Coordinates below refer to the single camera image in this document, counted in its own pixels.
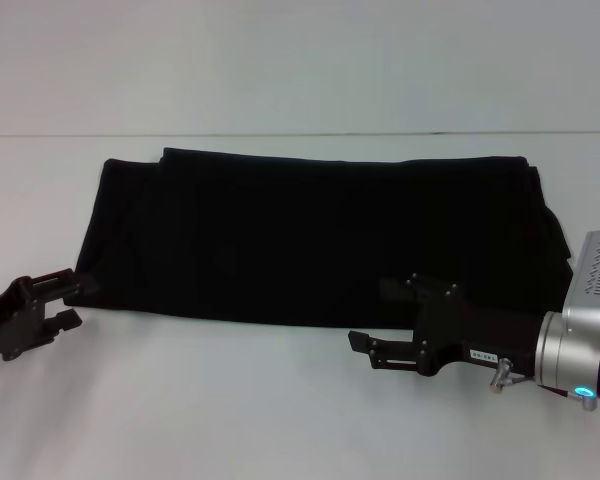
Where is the right wrist cable with connector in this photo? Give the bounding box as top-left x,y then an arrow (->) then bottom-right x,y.
488,356 -> 600,412

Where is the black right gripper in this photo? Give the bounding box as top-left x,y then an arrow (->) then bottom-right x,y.
347,272 -> 549,380

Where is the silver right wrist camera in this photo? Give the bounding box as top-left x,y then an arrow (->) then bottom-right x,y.
561,228 -> 600,335

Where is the black shirt with FREE print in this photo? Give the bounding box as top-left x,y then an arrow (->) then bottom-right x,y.
62,146 -> 576,334

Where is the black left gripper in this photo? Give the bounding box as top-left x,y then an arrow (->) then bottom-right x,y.
0,268 -> 102,363

